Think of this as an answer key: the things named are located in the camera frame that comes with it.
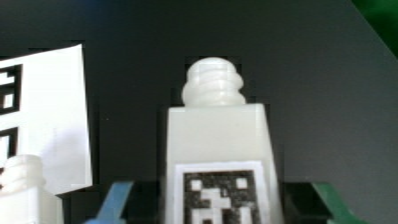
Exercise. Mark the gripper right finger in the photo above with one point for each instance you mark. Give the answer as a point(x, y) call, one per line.
point(318, 205)

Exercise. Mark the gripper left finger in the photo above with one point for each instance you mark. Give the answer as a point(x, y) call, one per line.
point(115, 203)

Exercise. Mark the white leg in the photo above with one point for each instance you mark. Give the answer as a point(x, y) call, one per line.
point(222, 179)
point(31, 206)

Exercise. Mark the white sheet with markers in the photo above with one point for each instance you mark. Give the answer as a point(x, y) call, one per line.
point(44, 116)

